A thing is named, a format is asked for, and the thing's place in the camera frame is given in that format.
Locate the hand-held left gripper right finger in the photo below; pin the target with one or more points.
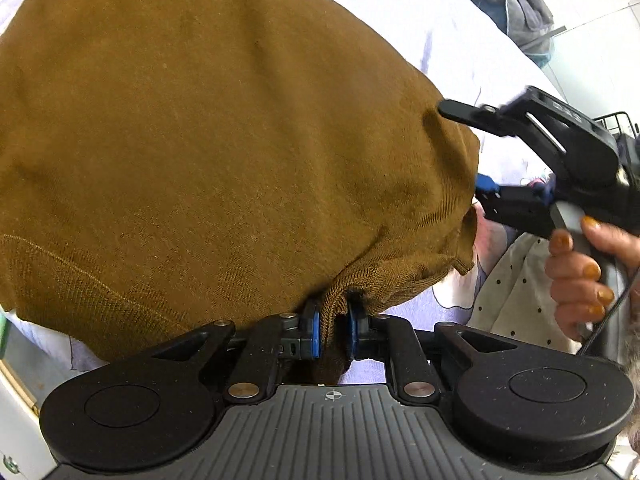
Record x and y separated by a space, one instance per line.
353 331

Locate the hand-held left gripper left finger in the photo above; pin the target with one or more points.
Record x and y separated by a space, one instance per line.
315 331

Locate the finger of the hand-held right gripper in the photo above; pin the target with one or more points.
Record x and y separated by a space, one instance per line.
475 114
515 205

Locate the brown knit garment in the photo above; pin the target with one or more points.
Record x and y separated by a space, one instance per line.
200 160

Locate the pile of grey purple clothes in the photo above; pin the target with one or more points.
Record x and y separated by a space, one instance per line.
515 0

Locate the person's right hand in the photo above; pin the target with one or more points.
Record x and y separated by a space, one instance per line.
575 280

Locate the white dotted garment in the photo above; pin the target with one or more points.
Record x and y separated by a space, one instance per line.
515 290

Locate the white furniture panel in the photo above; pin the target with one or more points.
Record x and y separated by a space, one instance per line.
15 410

